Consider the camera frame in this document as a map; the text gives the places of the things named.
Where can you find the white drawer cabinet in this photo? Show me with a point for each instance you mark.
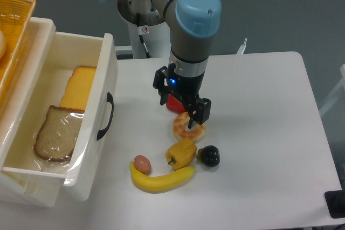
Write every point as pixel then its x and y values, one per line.
pixel 35 46

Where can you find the dark purple eggplant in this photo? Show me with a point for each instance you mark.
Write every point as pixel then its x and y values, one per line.
pixel 209 156

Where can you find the yellow banana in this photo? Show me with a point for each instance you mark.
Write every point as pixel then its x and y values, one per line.
pixel 161 183

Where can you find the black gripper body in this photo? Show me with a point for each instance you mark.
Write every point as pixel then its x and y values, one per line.
pixel 186 90

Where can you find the white plastic drawer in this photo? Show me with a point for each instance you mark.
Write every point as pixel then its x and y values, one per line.
pixel 66 53

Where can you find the black device at table edge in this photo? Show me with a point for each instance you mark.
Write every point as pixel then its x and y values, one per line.
pixel 335 203

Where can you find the yellow woven basket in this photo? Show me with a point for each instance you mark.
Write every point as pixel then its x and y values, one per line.
pixel 15 16

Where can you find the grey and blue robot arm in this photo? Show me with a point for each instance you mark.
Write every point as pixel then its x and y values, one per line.
pixel 193 24

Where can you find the yellow bell pepper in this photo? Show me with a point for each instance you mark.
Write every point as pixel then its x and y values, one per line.
pixel 180 154

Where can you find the brown egg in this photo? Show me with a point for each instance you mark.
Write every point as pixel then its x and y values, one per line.
pixel 142 164

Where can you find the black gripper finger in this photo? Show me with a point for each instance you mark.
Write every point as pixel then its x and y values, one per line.
pixel 198 110
pixel 160 83

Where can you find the wrapped brown bread slice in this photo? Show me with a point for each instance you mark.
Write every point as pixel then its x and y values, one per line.
pixel 56 139

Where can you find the red pepper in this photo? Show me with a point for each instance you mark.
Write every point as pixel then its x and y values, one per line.
pixel 174 105

